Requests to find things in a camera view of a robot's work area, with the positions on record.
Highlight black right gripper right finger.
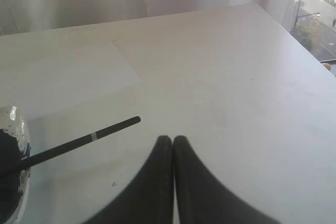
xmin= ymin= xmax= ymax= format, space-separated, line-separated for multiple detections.
xmin=173 ymin=135 xmax=278 ymax=223

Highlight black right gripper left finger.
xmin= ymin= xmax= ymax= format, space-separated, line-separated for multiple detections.
xmin=86 ymin=135 xmax=174 ymax=223

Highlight black paintbrush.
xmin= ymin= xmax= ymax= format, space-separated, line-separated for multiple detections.
xmin=14 ymin=116 xmax=141 ymax=172

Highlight white plate with blue paint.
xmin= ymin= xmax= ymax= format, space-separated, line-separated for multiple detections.
xmin=1 ymin=106 xmax=31 ymax=223

